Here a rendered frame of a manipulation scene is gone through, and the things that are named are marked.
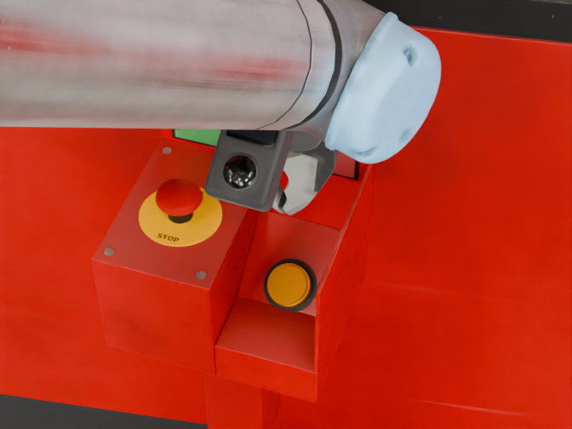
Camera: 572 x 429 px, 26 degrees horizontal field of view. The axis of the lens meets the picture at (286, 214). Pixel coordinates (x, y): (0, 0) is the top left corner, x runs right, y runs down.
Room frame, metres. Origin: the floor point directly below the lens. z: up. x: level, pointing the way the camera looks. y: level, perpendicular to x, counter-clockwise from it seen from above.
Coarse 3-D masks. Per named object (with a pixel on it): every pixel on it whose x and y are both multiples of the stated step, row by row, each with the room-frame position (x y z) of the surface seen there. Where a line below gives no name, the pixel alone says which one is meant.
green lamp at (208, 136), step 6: (180, 132) 0.82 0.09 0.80; (186, 132) 0.81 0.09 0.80; (192, 132) 0.81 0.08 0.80; (198, 132) 0.81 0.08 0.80; (204, 132) 0.81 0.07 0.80; (210, 132) 0.81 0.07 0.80; (216, 132) 0.80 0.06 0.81; (186, 138) 0.81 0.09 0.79; (192, 138) 0.81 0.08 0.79; (198, 138) 0.81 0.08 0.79; (204, 138) 0.81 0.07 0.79; (210, 138) 0.81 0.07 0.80; (216, 138) 0.80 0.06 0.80; (210, 144) 0.81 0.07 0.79; (216, 144) 0.80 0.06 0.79
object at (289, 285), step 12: (288, 264) 0.71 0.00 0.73; (276, 276) 0.70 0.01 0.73; (288, 276) 0.70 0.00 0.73; (300, 276) 0.70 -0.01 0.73; (276, 288) 0.69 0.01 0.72; (288, 288) 0.69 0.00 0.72; (300, 288) 0.69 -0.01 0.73; (276, 300) 0.69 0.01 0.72; (288, 300) 0.68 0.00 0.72; (300, 300) 0.68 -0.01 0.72
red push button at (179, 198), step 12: (168, 180) 0.74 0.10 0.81; (180, 180) 0.74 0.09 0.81; (168, 192) 0.73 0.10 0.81; (180, 192) 0.73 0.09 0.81; (192, 192) 0.73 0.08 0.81; (168, 204) 0.71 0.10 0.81; (180, 204) 0.71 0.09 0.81; (192, 204) 0.72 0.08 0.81; (168, 216) 0.72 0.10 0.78; (180, 216) 0.72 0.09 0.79
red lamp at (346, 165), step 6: (342, 156) 0.77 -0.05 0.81; (348, 156) 0.77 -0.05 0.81; (342, 162) 0.77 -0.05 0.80; (348, 162) 0.77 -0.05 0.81; (354, 162) 0.76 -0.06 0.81; (336, 168) 0.77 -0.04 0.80; (342, 168) 0.77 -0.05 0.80; (348, 168) 0.77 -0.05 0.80; (354, 168) 0.76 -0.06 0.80; (342, 174) 0.77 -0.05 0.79; (348, 174) 0.77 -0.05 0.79; (354, 174) 0.76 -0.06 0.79
